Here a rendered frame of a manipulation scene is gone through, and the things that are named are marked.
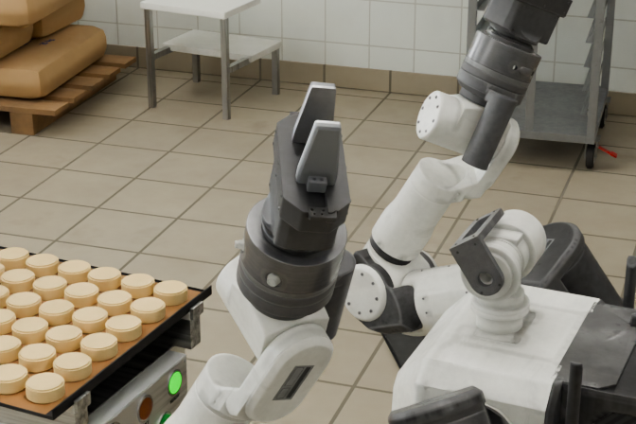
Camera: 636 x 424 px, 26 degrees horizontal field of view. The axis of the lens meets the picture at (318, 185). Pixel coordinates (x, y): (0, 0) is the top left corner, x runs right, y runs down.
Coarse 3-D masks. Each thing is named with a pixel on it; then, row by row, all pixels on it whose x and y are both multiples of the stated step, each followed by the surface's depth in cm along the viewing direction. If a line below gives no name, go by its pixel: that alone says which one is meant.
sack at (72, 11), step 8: (80, 0) 601; (64, 8) 588; (72, 8) 593; (80, 8) 601; (48, 16) 575; (56, 16) 581; (64, 16) 588; (72, 16) 595; (80, 16) 604; (40, 24) 573; (48, 24) 576; (56, 24) 582; (64, 24) 591; (40, 32) 575; (48, 32) 578
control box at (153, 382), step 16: (176, 352) 201; (160, 368) 197; (176, 368) 198; (128, 384) 192; (144, 384) 192; (160, 384) 195; (112, 400) 188; (128, 400) 188; (160, 400) 195; (176, 400) 200; (96, 416) 184; (112, 416) 184; (128, 416) 188; (160, 416) 196
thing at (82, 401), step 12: (84, 396) 176; (0, 408) 181; (72, 408) 175; (84, 408) 176; (0, 420) 182; (12, 420) 181; (24, 420) 180; (36, 420) 179; (48, 420) 178; (60, 420) 177; (72, 420) 176; (84, 420) 178
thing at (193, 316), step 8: (200, 304) 200; (192, 312) 199; (200, 312) 201; (184, 320) 200; (192, 320) 200; (168, 328) 202; (176, 328) 201; (184, 328) 201; (192, 328) 201; (200, 328) 203; (160, 336) 203; (168, 336) 203; (176, 336) 202; (184, 336) 201; (192, 336) 201; (200, 336) 203; (176, 344) 202; (184, 344) 202; (192, 344) 202
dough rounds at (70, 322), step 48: (0, 288) 202; (48, 288) 202; (96, 288) 202; (144, 288) 203; (0, 336) 188; (48, 336) 188; (96, 336) 188; (144, 336) 192; (0, 384) 177; (48, 384) 176
